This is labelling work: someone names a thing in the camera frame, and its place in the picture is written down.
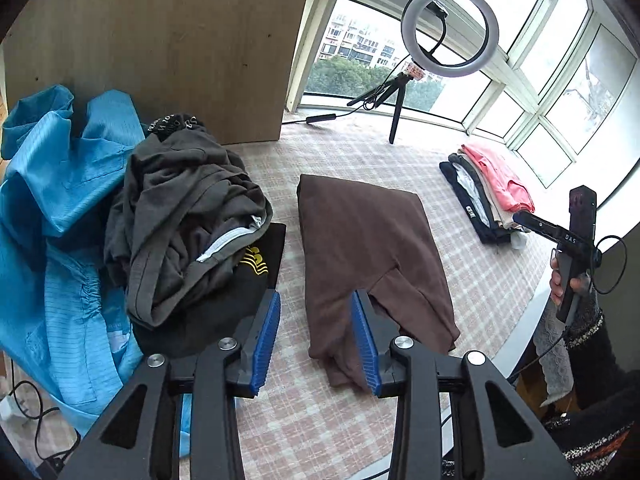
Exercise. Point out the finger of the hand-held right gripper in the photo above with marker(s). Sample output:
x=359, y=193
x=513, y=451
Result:
x=540, y=225

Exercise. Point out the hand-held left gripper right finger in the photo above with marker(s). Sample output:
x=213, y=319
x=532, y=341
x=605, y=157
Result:
x=364, y=345

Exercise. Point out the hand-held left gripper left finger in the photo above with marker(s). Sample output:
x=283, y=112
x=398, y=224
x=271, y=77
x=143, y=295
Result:
x=265, y=345

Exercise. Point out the brown fleece garment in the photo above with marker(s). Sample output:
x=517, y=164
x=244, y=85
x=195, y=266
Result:
x=360, y=240

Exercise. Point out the person's right forearm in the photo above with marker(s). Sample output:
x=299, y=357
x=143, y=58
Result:
x=600, y=360

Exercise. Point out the person's right hand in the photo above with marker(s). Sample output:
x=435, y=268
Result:
x=555, y=280

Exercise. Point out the beige folded garment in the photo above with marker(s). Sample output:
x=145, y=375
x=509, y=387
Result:
x=500, y=217

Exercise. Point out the navy folded garment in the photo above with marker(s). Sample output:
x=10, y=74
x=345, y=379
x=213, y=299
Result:
x=487, y=232

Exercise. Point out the pink folded garment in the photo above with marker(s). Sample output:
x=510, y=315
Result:
x=495, y=175

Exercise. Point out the black garment with yellow print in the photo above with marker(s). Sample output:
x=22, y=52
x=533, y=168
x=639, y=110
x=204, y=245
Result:
x=200, y=325

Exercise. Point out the white folded garment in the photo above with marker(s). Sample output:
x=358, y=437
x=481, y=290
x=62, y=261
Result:
x=467, y=185

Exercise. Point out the grey lace cloth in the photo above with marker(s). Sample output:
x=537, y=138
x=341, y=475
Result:
x=552, y=360

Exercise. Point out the dark grey garment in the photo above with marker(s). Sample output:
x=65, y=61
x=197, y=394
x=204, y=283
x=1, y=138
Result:
x=175, y=200

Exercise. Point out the black tripod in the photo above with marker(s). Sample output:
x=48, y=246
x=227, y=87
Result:
x=396, y=115

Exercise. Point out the blue striped garment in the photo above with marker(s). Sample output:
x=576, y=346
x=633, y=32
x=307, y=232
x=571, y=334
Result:
x=60, y=260

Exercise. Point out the white power strip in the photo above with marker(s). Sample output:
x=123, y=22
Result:
x=6, y=407

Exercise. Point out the brown wooden panel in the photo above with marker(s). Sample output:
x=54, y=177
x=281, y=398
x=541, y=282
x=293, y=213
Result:
x=175, y=50

